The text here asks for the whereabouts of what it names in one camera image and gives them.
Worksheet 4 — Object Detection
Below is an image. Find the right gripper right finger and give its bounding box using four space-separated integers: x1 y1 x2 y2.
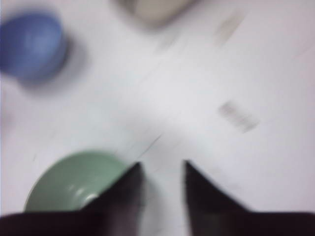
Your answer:
184 160 315 236

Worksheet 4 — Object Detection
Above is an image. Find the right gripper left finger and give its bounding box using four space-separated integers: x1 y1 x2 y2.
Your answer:
0 162 143 236

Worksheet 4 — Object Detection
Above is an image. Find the green bowl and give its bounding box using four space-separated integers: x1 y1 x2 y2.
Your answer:
24 150 128 212

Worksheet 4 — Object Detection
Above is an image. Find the blue bowl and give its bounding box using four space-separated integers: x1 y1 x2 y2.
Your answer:
0 10 67 84

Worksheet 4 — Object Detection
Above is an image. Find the cream and chrome toaster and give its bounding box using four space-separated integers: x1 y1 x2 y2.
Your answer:
114 0 197 26

